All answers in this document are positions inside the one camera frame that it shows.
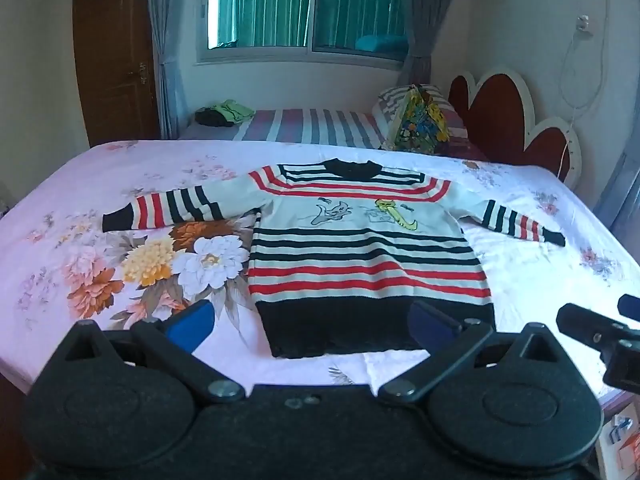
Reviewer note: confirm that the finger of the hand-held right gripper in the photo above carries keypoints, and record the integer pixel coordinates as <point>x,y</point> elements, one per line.
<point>630,306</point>
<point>585,322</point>

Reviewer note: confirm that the grey fabric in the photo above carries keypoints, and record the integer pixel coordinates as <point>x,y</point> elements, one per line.
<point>622,195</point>

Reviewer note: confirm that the brown wooden door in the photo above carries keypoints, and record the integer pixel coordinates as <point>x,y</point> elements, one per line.
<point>110,60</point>

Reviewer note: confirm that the grey curtain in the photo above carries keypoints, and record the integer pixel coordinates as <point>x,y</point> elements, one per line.
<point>430,10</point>
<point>170,60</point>

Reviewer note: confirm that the green cloth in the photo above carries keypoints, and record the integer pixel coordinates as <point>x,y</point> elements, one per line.
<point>235,111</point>

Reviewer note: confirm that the dark cloth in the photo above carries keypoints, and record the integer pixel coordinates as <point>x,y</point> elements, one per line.
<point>207,117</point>

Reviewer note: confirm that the striped knit sweater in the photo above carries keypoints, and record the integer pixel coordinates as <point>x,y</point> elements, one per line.
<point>350,260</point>

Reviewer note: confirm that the colourful printed bag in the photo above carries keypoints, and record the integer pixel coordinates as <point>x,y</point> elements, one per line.
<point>415,125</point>

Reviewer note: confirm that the red heart-shaped headboard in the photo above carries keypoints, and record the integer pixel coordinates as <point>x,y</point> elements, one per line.
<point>495,110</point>

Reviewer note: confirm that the striped bed sheet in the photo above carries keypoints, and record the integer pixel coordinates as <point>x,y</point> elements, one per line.
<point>310,127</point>

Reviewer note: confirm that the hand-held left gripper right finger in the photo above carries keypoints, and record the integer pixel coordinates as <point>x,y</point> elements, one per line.
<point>432,322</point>

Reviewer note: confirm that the white orange box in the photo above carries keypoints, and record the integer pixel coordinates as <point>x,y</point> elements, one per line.
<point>630,447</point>

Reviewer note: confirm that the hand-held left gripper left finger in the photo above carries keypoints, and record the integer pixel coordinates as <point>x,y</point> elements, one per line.
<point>192,322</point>

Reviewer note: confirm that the window with white frame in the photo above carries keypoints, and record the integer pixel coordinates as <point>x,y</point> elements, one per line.
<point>265,5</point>

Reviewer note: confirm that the pink floral bed sheet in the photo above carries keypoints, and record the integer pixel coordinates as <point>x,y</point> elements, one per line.
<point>75,185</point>

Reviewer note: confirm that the striped pillow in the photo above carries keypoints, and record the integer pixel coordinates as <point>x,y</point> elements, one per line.
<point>392,97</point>

